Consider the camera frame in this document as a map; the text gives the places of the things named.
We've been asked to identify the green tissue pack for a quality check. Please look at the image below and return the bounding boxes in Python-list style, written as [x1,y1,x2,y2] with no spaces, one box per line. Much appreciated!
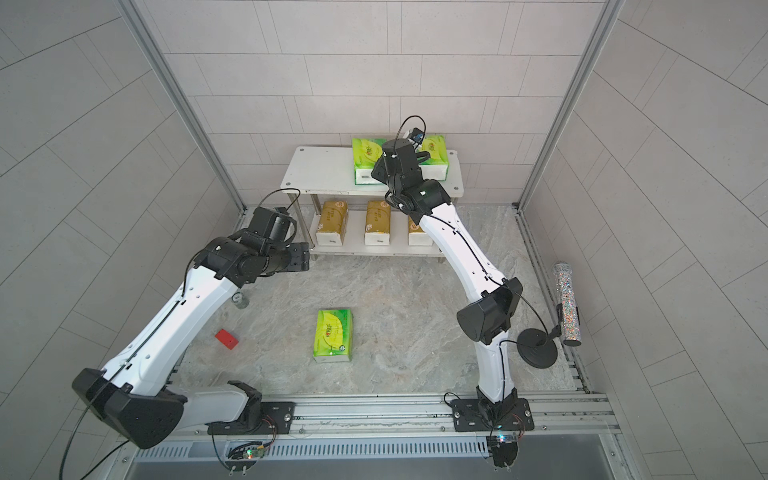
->
[313,309,353,363]
[351,138,386,185]
[417,135,450,181]

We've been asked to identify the gold tissue pack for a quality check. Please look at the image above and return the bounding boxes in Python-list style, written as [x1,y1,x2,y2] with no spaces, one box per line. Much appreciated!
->
[407,217,433,247]
[364,200,391,246]
[315,200,348,247]

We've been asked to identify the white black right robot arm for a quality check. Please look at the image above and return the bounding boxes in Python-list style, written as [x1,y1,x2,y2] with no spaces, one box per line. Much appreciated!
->
[372,139,522,422]

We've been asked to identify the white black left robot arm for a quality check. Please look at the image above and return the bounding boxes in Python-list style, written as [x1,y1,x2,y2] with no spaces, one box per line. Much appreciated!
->
[72,207,309,449]

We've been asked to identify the white two-tier metal shelf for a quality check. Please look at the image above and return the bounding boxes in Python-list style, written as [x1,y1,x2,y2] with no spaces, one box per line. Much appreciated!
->
[281,146,443,258]

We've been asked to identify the red block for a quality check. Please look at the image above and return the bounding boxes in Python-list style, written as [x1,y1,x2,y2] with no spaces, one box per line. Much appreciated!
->
[215,329,239,350]

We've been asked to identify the left controller circuit board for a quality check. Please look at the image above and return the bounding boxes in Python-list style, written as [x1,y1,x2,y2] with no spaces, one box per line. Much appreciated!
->
[225,441,271,475]

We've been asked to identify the controller circuit board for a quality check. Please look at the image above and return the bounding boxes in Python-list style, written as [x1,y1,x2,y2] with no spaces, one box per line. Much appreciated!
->
[486,435,519,468]
[225,441,271,475]

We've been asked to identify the black round stand base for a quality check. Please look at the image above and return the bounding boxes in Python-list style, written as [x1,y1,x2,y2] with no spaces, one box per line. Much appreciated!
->
[516,326,561,369]

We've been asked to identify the glitter tube on stand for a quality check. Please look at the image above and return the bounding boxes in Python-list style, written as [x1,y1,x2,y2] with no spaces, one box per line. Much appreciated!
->
[553,262,582,347]

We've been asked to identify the right controller circuit board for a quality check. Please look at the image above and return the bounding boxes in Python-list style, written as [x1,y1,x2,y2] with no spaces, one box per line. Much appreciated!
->
[486,435,519,468]

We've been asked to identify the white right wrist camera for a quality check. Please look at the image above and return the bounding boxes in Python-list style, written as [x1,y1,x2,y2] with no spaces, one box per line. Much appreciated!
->
[403,127,425,148]

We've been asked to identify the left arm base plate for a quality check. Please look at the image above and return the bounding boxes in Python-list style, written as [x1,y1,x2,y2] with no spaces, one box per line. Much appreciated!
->
[207,402,296,436]

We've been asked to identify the aluminium corner frame post left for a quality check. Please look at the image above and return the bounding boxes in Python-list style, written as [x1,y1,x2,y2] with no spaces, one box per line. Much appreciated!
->
[115,0,247,215]

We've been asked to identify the aluminium corner frame post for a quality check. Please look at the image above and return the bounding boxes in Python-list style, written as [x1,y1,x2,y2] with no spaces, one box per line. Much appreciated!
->
[515,0,625,211]
[115,0,247,215]

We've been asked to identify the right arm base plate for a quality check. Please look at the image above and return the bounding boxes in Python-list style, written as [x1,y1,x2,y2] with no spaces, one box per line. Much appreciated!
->
[448,396,535,432]

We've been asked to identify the aluminium corner frame post right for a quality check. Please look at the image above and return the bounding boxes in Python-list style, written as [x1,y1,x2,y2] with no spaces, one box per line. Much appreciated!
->
[515,0,625,211]

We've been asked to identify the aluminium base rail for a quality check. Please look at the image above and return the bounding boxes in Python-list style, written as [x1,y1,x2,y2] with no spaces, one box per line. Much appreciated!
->
[137,392,619,445]

